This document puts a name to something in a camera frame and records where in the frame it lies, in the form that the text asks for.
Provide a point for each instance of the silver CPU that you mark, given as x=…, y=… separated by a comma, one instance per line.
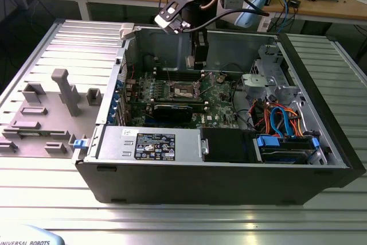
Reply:
x=189, y=62

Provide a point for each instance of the metal locking lever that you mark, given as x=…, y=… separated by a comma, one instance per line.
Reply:
x=169, y=75

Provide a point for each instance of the CPU socket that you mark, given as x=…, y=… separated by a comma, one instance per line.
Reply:
x=183, y=91

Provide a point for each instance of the round coin battery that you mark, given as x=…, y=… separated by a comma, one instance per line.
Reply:
x=221, y=78

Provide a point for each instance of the green motherboard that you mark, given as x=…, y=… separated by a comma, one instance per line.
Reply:
x=220, y=107

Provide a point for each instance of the silver drive cage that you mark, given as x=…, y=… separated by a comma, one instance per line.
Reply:
x=253, y=81

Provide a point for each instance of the black graphics card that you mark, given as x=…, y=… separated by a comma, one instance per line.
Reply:
x=166, y=114

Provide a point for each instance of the white labelled box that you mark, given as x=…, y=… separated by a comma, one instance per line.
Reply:
x=264, y=25

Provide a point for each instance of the black optical drive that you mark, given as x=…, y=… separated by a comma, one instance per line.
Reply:
x=226, y=144

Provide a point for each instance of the small black box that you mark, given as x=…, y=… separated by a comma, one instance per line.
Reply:
x=294, y=3

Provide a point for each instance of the hard disk in blue carrier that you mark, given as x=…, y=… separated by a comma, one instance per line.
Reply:
x=268, y=142

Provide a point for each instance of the silver power supply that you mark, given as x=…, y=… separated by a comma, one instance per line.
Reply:
x=114, y=144

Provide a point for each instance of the black PC case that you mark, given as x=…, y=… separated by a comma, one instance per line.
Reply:
x=200, y=182

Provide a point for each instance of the blue case latch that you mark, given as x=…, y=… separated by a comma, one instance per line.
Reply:
x=79, y=144

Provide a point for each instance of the grey parts rack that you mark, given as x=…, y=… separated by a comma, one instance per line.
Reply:
x=54, y=113

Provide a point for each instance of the green RAM stick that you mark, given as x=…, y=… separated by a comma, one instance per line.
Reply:
x=37, y=134

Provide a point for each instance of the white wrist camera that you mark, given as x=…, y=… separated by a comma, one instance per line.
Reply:
x=163, y=21

